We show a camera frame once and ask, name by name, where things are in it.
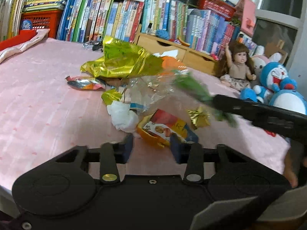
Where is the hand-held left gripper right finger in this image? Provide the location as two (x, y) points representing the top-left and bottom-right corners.
(170, 135), (252, 185)

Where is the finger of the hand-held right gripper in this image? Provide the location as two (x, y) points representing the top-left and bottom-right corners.
(213, 95), (255, 123)

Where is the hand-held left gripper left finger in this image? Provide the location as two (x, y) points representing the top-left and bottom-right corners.
(55, 134), (134, 185)

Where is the yellow orange snack box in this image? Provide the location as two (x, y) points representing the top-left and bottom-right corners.
(136, 109), (199, 148)

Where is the green plastic wrapper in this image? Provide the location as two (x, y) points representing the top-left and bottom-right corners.
(174, 71), (239, 128)

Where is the person's right hand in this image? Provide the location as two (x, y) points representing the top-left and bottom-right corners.
(283, 146), (300, 188)

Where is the crumpled white tissue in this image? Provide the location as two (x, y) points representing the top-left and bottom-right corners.
(107, 101), (139, 133)

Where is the small gold foil wrapper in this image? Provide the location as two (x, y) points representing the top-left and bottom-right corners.
(187, 107), (211, 128)
(101, 89), (123, 105)

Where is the blue white paper carton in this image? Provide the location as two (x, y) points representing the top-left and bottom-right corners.
(130, 102), (147, 113)

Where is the brown haired doll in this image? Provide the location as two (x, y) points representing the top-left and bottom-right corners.
(217, 41), (257, 91)

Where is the blue cat plush toy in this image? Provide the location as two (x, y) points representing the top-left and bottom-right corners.
(240, 62), (307, 115)

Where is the white bunny plush toy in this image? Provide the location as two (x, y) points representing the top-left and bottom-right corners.
(251, 45), (282, 77)

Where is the clear plastic bag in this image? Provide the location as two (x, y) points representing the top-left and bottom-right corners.
(121, 73), (192, 115)

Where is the brown paper wrapper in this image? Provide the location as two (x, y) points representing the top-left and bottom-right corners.
(106, 77), (129, 88)

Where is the torn orange cardboard box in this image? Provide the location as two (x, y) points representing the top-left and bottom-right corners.
(156, 50), (188, 72)

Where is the silver orange snack wrapper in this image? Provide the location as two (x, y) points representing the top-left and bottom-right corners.
(65, 75), (106, 91)

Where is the pink bed sheet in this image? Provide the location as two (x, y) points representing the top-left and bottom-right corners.
(0, 37), (292, 197)

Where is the gold foil bag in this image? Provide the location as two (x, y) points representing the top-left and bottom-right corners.
(80, 36), (166, 78)

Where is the wooden drawer organizer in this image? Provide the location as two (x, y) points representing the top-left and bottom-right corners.
(133, 25), (221, 76)

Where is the pink cardboard box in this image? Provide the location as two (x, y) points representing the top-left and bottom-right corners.
(234, 0), (257, 37)

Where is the row of thin paperback books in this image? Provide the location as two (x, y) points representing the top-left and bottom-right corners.
(141, 0), (241, 59)

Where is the red plastic basket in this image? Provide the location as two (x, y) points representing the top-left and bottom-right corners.
(198, 0), (237, 21)

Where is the white framed window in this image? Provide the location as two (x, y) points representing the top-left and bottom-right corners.
(192, 0), (307, 71)

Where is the row of tall picture books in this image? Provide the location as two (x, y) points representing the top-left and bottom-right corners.
(57, 0), (145, 44)

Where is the folded pink quilt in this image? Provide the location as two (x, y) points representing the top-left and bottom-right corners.
(0, 29), (51, 64)

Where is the red plastic crate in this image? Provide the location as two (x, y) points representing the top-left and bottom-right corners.
(20, 10), (63, 39)

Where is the red tray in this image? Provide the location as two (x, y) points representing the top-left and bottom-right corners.
(0, 30), (39, 52)

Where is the row of upright beige books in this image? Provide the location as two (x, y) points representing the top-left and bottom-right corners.
(0, 0), (26, 41)

